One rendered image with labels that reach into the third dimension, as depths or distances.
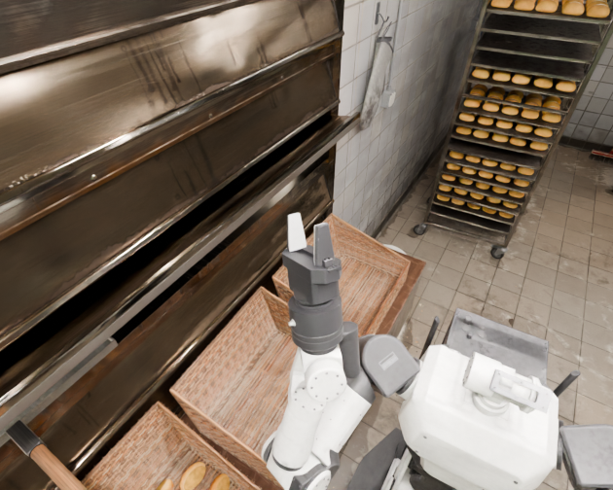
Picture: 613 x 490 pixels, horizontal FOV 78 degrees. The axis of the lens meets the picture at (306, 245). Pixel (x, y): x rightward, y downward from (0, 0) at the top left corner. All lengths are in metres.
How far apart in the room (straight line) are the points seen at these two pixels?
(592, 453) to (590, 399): 1.94
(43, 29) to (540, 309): 2.97
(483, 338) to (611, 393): 2.03
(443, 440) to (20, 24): 1.04
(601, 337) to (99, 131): 2.99
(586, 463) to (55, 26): 1.20
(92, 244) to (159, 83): 0.40
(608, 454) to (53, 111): 1.16
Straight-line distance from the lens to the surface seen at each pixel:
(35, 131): 0.87
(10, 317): 0.97
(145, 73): 0.99
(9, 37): 0.86
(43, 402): 1.18
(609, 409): 2.85
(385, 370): 0.83
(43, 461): 1.09
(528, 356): 0.95
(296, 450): 0.77
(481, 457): 0.85
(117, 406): 1.36
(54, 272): 0.98
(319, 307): 0.60
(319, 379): 0.63
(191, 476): 1.56
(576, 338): 3.06
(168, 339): 1.38
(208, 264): 1.34
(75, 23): 0.91
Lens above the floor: 2.10
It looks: 43 degrees down
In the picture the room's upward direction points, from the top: straight up
